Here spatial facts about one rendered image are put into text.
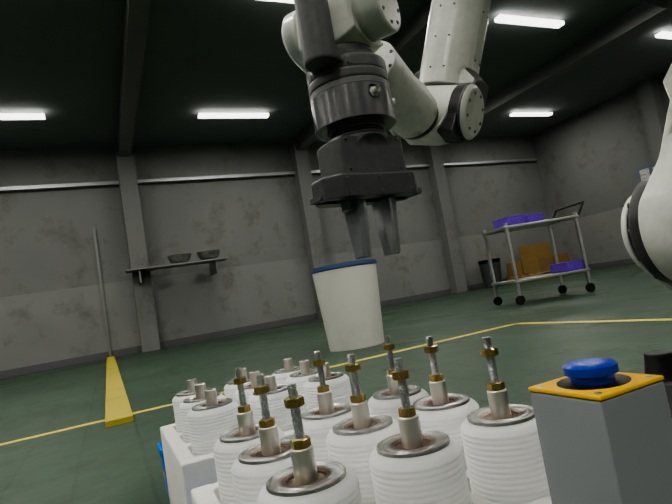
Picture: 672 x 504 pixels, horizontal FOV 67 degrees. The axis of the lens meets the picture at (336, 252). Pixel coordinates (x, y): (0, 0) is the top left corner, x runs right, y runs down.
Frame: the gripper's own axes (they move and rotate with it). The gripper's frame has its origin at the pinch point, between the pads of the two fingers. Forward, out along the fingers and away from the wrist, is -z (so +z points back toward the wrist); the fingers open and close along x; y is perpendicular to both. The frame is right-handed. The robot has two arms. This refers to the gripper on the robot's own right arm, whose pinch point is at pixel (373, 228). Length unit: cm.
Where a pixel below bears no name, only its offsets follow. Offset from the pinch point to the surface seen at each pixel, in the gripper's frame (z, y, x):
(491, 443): -24.2, 3.6, -7.5
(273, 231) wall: 141, -909, -387
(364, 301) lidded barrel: -15, -277, -174
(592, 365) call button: -14.8, 19.1, -4.6
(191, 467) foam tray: -31, -47, 13
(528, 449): -25.2, 5.9, -10.2
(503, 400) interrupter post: -20.8, 2.5, -11.5
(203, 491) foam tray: -29.9, -30.0, 14.9
